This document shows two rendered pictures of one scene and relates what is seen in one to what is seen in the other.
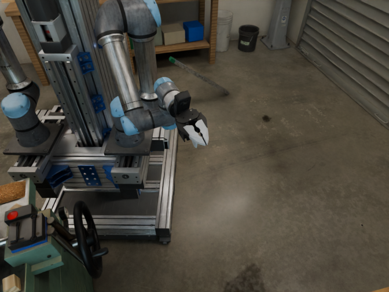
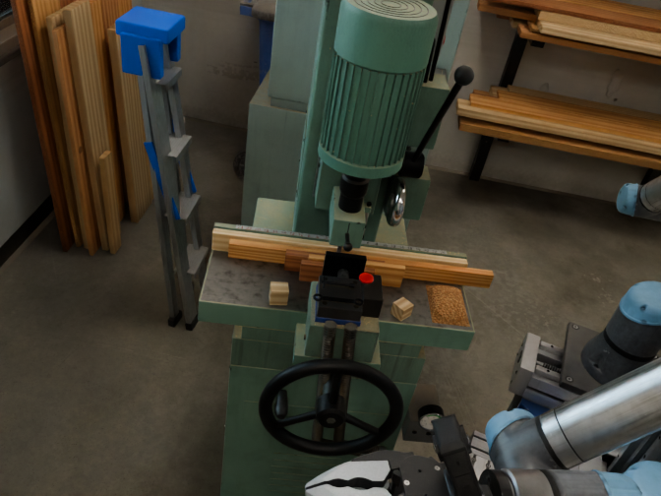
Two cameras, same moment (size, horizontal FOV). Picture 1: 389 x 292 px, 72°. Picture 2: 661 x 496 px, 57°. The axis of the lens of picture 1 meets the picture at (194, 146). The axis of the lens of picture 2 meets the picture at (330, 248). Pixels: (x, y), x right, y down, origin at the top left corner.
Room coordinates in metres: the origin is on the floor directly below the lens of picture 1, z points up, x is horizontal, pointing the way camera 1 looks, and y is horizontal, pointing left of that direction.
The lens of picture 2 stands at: (0.62, -0.37, 1.80)
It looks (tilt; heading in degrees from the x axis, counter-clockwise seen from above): 37 degrees down; 106
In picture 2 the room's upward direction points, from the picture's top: 11 degrees clockwise
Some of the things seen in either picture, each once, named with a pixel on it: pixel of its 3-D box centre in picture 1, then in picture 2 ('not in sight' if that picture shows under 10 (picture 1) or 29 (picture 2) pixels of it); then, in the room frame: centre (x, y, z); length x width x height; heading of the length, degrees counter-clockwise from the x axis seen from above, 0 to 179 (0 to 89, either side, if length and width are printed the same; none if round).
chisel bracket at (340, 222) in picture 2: not in sight; (346, 218); (0.33, 0.73, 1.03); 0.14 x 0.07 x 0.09; 112
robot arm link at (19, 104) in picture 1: (19, 110); (649, 317); (1.02, 0.83, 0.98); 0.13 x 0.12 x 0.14; 14
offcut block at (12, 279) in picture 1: (11, 284); (278, 293); (0.27, 0.54, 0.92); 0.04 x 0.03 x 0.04; 29
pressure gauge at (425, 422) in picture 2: (63, 214); (430, 418); (0.66, 0.61, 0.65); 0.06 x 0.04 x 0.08; 22
